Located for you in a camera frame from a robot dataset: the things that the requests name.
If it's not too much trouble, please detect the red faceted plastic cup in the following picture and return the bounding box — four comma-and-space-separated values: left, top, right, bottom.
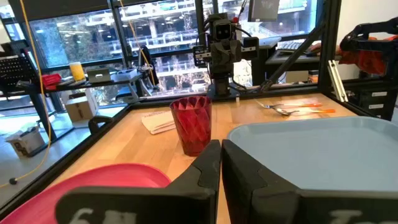
169, 95, 213, 157

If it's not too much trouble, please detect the grey metal box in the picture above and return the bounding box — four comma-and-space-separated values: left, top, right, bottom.
86, 68, 111, 84

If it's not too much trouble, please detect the black office desk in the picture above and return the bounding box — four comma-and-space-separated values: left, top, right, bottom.
265, 49, 343, 82

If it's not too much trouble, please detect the orange-handled metal spoon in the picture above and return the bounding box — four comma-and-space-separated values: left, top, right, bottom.
272, 107, 336, 116

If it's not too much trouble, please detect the orange-handled metal fork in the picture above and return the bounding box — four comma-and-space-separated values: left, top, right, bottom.
254, 99, 323, 110

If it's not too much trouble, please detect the white flat box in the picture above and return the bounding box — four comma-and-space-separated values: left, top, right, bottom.
111, 68, 139, 83

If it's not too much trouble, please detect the person's hand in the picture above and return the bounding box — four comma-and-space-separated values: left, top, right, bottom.
306, 42, 323, 57

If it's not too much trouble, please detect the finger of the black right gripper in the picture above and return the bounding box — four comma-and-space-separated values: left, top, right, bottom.
211, 42, 227, 74
226, 40, 243, 74

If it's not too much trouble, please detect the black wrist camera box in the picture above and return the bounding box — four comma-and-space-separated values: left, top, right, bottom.
213, 18, 233, 41

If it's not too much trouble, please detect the open white cardboard box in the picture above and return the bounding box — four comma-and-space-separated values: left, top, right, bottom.
5, 126, 46, 157

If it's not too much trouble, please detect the light blue plastic tray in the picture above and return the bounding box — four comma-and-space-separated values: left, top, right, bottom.
226, 116, 398, 192

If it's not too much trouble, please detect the brown cardboard box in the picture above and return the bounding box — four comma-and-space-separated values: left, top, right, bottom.
65, 95, 99, 123

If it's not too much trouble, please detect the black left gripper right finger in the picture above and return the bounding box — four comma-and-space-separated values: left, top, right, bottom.
221, 139, 398, 224

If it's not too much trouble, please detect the red flat box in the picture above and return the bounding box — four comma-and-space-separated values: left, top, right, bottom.
41, 73, 62, 91

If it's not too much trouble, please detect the person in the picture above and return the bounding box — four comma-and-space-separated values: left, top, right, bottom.
306, 17, 398, 76

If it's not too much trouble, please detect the pink plastic plate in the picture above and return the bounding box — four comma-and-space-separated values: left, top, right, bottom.
0, 163, 172, 224

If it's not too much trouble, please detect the black drawer cabinet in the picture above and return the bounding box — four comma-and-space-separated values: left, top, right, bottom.
350, 86, 398, 121

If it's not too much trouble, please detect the black computer monitor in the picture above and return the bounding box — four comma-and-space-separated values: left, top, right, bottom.
248, 0, 280, 22

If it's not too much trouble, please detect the black side desk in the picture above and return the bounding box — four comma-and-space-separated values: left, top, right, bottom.
17, 73, 144, 142

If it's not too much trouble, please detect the black keyboard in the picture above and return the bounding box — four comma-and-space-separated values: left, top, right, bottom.
277, 40, 309, 53

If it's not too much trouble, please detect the yellow plastic cup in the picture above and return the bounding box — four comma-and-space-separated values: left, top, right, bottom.
68, 61, 86, 82

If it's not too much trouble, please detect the black perforated panel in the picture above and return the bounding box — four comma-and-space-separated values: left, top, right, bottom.
0, 55, 39, 91

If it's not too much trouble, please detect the black table frame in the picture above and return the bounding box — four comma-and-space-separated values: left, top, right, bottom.
0, 0, 398, 218

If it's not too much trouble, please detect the black chair armrest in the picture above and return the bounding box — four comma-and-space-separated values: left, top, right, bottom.
88, 115, 114, 135

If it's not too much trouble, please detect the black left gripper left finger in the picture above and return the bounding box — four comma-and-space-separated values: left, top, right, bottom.
55, 139, 221, 224

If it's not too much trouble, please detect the yellow hanging cable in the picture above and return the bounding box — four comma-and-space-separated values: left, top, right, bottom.
0, 0, 53, 189
119, 0, 156, 88

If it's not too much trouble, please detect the white folded paper napkin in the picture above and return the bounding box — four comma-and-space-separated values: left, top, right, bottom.
141, 110, 177, 135

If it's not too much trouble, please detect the silver aluminium extrusion bar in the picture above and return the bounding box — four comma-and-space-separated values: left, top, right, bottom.
326, 59, 349, 103

